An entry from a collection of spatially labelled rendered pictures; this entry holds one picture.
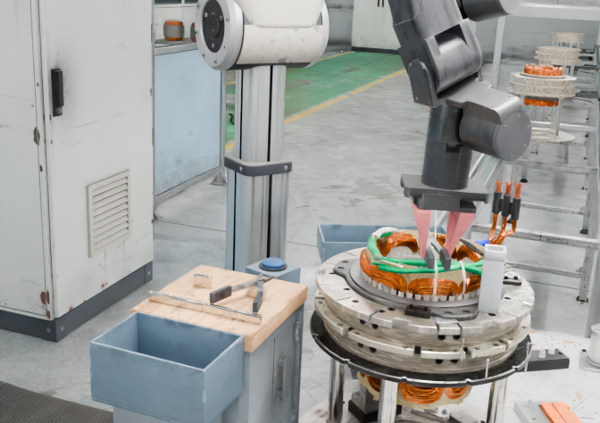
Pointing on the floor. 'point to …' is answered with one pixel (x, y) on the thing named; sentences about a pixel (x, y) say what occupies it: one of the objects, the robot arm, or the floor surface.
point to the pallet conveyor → (495, 170)
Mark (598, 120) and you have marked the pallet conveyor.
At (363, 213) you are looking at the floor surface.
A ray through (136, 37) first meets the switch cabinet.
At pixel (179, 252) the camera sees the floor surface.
